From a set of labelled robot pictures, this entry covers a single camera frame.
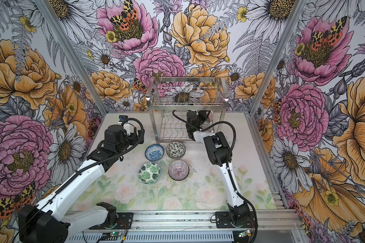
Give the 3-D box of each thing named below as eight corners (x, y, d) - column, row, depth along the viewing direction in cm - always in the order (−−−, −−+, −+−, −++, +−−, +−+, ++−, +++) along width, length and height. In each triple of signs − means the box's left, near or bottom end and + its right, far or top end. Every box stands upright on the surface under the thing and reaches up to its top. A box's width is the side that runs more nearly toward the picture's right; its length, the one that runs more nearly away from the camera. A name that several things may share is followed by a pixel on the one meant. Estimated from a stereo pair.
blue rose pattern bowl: (144, 161, 96) (143, 158, 93) (147, 147, 102) (146, 143, 99) (163, 161, 96) (163, 158, 93) (165, 147, 102) (164, 144, 99)
